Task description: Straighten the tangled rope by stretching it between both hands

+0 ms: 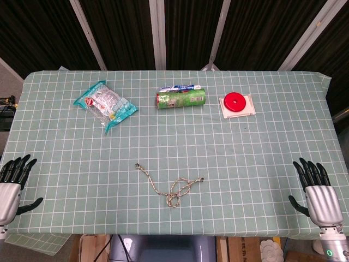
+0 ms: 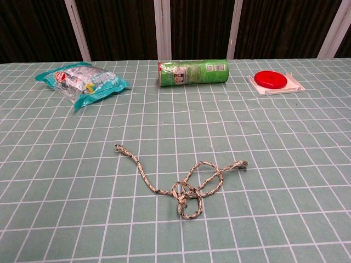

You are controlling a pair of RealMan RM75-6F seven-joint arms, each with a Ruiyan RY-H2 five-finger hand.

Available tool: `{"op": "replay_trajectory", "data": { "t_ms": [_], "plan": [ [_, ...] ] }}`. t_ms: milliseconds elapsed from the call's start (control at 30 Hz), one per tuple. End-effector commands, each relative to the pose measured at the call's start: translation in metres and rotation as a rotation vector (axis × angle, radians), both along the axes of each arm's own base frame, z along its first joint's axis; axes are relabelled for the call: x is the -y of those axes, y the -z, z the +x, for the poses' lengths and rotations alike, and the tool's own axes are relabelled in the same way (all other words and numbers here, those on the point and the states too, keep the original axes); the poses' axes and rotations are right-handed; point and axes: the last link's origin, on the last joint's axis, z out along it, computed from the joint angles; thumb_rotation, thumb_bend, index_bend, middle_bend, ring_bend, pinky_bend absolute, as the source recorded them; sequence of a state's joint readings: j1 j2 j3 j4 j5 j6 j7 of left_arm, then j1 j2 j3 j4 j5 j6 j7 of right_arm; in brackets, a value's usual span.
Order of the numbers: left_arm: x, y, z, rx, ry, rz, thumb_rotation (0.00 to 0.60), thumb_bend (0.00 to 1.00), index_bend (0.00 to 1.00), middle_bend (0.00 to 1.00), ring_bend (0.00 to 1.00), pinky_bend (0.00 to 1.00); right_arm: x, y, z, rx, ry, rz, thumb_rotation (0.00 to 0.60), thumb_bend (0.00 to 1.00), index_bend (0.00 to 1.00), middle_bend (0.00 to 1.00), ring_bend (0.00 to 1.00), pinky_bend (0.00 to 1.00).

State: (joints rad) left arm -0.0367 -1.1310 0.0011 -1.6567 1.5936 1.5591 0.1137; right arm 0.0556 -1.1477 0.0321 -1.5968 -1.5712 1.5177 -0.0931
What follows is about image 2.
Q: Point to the green cylindrical chips can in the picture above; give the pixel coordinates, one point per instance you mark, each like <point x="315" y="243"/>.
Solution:
<point x="197" y="72"/>

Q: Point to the green white checkered tablecloth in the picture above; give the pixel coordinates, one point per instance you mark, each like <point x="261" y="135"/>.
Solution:
<point x="246" y="164"/>

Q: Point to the teal plastic snack bag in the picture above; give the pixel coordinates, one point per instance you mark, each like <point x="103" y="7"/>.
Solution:
<point x="82" y="82"/>

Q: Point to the red round disc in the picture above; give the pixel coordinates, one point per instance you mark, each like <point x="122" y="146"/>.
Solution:
<point x="270" y="79"/>

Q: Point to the white square plastic tray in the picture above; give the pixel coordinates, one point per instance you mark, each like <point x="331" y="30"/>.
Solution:
<point x="295" y="85"/>

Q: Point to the white slotted vertical post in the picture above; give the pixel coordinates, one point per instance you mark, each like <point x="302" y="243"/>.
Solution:
<point x="163" y="27"/>
<point x="234" y="30"/>
<point x="334" y="30"/>
<point x="79" y="30"/>

